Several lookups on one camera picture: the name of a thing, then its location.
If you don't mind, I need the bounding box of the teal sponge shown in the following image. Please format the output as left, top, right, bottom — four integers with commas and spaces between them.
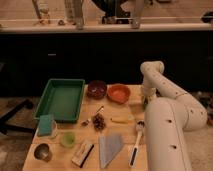
37, 115, 54, 137

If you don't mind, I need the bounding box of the black chair base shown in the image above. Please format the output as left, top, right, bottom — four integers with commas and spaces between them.
0, 98, 37, 135

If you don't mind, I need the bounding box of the green plastic tray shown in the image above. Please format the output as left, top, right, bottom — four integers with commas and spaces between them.
35, 79, 85, 123

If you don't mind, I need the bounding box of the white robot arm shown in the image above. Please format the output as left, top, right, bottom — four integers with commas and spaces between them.
140, 61, 207, 171

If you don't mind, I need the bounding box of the light blue cloth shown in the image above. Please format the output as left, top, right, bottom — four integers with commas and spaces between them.
99, 134, 124, 169

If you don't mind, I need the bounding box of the metal cup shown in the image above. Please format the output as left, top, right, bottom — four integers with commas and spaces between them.
34, 143, 52, 162

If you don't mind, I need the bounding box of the dark red bowl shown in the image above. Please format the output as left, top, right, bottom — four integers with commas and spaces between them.
87, 80, 107, 100

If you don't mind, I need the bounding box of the orange bowl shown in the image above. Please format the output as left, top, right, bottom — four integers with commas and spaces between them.
107, 84, 131, 104

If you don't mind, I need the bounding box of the brown pine cone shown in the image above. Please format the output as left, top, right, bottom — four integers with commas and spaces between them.
92, 114, 106, 131

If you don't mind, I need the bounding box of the small green cup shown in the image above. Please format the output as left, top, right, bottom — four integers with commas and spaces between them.
60, 132, 75, 148

